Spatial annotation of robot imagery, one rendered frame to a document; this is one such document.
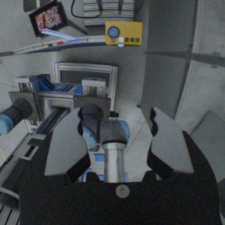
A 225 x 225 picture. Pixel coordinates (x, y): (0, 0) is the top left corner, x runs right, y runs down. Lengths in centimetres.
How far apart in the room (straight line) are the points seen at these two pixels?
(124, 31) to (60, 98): 57
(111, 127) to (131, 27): 44
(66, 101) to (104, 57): 100
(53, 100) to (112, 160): 59
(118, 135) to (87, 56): 134
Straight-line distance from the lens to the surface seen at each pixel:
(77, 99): 63
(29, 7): 56
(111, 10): 159
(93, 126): 47
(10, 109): 78
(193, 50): 74
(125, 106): 181
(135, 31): 53
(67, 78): 154
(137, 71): 165
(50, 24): 86
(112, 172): 44
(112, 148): 45
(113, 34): 51
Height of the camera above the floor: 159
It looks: 59 degrees down
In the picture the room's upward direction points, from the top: 180 degrees clockwise
